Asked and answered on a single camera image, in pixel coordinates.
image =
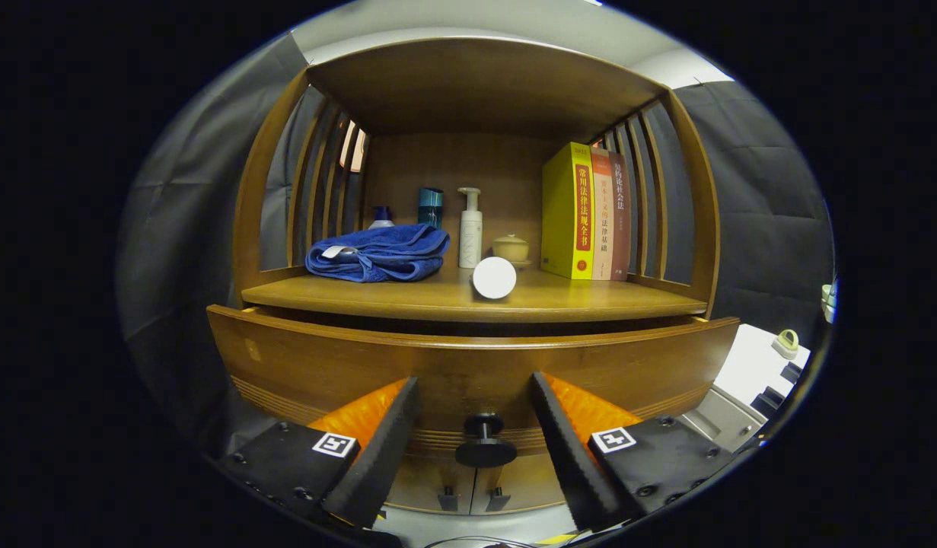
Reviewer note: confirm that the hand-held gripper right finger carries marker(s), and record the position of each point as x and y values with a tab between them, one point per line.
571	457

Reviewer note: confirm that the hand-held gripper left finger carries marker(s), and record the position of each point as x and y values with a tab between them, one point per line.
373	460

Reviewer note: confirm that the wooden drawer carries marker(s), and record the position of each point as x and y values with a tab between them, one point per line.
468	365

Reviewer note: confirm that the white and green tube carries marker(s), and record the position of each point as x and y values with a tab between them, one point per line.
495	278

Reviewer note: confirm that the wooden cabinet door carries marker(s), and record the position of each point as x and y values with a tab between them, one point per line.
430	487
525	479

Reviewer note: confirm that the wooden cabinet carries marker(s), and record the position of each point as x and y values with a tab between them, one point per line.
476	84

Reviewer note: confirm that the white side table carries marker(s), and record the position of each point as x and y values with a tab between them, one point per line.
750	358

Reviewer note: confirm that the blue folded towel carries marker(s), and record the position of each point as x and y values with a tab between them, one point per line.
377	255

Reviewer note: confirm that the beige lidded teacup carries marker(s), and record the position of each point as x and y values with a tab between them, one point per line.
511	249

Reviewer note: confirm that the small black object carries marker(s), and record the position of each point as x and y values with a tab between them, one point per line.
791	372

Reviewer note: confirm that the orange and white book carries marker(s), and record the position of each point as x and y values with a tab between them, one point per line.
603	221

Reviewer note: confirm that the dark red book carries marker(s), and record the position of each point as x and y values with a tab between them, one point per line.
621	221

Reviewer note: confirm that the small white blue-capped bottle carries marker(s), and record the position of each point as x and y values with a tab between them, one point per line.
381	219

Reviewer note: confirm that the white pump bottle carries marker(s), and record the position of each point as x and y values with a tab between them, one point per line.
470	236

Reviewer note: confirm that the yellow book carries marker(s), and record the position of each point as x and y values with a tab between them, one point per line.
563	213

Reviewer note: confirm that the teal bottle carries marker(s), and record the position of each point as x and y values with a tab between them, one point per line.
430	205

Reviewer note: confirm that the pale green bowl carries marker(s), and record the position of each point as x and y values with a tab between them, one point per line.
828	301

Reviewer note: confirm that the black backdrop cloth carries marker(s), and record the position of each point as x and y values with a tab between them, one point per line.
765	205

